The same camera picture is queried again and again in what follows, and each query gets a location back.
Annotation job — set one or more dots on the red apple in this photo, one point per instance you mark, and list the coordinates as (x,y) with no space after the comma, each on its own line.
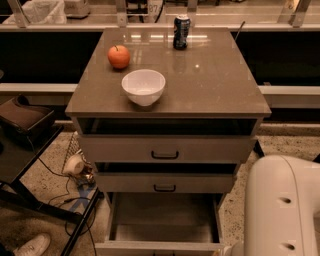
(118,56)

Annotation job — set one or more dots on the grey drawer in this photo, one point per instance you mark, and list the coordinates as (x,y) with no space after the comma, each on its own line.
(166,177)
(162,224)
(167,140)

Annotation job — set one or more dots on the grey drawer cabinet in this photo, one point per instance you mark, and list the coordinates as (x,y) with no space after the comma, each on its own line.
(208,79)

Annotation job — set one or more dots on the black side table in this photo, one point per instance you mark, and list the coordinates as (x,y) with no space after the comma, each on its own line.
(15,160)

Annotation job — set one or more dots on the white plastic bag bin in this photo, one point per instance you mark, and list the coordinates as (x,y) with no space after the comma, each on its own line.
(35,12)

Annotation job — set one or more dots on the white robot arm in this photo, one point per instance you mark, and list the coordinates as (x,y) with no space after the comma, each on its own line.
(282,201)

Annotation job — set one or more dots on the grey top drawer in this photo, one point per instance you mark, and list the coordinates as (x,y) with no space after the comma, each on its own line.
(167,140)

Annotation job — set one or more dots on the white shoe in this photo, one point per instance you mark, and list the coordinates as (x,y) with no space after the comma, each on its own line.
(34,247)

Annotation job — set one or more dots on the dark soda can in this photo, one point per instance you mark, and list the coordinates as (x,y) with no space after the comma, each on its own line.
(181,30)

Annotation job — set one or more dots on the white round device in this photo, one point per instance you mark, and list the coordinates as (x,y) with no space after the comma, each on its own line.
(74,165)

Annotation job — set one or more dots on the black stand leg with caster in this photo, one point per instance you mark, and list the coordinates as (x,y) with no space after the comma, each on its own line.
(258,149)

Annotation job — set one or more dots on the dark brown bag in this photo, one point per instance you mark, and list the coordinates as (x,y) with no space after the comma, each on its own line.
(23,121)

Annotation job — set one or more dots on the white bowl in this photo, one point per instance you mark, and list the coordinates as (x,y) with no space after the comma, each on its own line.
(143,87)

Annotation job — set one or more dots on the wire mesh basket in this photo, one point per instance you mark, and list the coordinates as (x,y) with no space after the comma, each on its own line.
(74,148)

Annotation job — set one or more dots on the grey middle drawer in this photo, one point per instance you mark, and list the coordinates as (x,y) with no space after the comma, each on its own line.
(166,177)

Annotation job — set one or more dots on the grey bottom drawer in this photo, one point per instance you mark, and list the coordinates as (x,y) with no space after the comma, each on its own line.
(162,224)

